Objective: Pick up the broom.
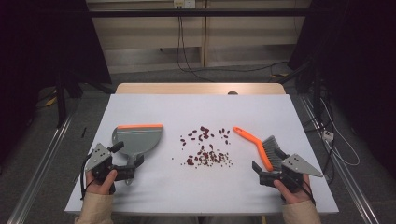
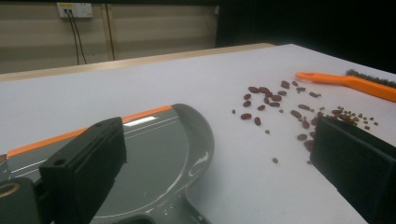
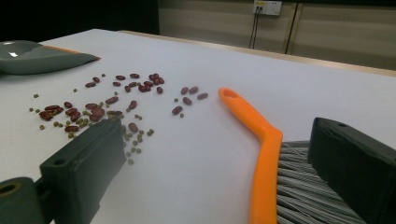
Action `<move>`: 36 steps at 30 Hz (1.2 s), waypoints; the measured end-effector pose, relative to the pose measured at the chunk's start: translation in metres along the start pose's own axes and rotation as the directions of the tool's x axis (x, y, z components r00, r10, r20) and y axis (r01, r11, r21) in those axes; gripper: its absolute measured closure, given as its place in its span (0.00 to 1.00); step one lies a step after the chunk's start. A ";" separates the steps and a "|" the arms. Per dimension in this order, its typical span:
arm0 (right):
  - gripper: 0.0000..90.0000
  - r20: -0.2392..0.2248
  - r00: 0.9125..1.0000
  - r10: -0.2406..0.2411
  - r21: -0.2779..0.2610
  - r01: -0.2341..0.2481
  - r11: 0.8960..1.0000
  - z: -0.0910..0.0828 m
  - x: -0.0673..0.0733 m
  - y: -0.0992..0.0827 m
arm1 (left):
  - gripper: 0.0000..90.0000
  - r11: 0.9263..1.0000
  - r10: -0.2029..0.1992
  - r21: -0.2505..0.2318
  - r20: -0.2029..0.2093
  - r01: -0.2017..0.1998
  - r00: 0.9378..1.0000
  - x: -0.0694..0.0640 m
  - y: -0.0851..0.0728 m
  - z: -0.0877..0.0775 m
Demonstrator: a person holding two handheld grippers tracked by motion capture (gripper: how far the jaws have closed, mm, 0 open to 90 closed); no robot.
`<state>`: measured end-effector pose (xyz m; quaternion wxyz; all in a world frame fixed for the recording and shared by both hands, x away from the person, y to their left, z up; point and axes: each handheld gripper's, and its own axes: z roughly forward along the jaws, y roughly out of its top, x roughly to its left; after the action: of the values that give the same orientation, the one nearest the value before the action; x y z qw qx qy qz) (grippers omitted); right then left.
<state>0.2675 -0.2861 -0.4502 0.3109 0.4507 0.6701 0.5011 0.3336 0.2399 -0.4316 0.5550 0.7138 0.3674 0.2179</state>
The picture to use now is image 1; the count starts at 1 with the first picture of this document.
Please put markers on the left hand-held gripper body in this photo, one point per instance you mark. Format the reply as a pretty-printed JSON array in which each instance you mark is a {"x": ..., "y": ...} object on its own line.
[{"x": 99, "y": 157}]

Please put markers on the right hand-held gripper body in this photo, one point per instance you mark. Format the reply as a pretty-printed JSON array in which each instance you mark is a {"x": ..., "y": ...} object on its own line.
[{"x": 295, "y": 166}]

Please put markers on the orange brush with grey bristles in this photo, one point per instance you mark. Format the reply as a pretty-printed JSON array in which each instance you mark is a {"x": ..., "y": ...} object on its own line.
[{"x": 260, "y": 147}]

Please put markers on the grey dustpan with orange edge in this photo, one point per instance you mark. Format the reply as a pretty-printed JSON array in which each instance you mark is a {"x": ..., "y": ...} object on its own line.
[{"x": 138, "y": 140}]

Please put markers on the scatter of red beans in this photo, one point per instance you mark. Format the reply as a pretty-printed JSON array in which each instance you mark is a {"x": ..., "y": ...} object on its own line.
[{"x": 205, "y": 155}]

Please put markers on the person's right hand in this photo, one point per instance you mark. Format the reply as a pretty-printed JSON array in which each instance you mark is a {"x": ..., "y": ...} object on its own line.
[{"x": 297, "y": 194}]

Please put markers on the person's left hand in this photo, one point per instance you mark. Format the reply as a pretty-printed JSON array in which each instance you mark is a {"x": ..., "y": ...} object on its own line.
[{"x": 99, "y": 187}]

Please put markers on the small black floor object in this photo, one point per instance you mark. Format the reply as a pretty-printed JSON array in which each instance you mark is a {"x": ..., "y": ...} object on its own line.
[{"x": 83, "y": 132}]

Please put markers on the white power strip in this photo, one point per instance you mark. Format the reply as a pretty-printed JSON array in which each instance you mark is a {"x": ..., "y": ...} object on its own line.
[{"x": 328, "y": 136}]

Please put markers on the white table mat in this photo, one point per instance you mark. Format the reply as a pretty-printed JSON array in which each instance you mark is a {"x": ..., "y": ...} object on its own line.
[{"x": 193, "y": 189}]

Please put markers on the black metal stand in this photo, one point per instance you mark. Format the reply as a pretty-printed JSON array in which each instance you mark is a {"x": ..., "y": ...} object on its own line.
[{"x": 61, "y": 99}]

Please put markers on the dark round table grommet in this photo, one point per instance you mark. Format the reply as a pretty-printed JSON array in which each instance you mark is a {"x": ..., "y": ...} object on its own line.
[{"x": 232, "y": 92}]

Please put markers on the wooden table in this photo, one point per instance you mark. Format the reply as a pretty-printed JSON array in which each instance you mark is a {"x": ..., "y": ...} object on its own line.
[{"x": 186, "y": 88}]

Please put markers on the black curtain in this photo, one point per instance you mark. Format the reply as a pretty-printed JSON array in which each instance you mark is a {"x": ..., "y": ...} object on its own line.
[
  {"x": 358, "y": 62},
  {"x": 37, "y": 56}
]

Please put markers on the black horizontal bar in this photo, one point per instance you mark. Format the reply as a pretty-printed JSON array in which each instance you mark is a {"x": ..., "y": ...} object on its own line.
[{"x": 199, "y": 12}]

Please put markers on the aluminium floor rail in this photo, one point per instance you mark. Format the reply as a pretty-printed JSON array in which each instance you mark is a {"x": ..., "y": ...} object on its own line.
[
  {"x": 348, "y": 183},
  {"x": 40, "y": 174}
]

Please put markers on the white wall socket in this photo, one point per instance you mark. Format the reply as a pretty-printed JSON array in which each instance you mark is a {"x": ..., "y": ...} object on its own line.
[{"x": 184, "y": 3}]

